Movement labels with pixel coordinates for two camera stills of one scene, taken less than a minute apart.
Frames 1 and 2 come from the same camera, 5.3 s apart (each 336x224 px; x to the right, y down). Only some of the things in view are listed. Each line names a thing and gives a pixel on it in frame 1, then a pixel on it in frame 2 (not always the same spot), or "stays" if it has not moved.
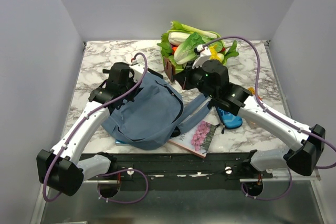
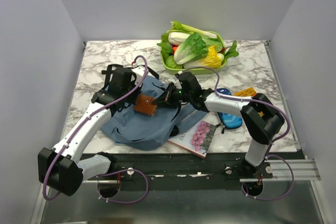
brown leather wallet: x=170 y=68 → x=143 y=105
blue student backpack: x=151 y=116 stays
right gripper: x=183 y=77 → x=164 y=100
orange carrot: x=174 y=49 stays
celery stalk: x=177 y=25 stays
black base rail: x=186 y=171 stays
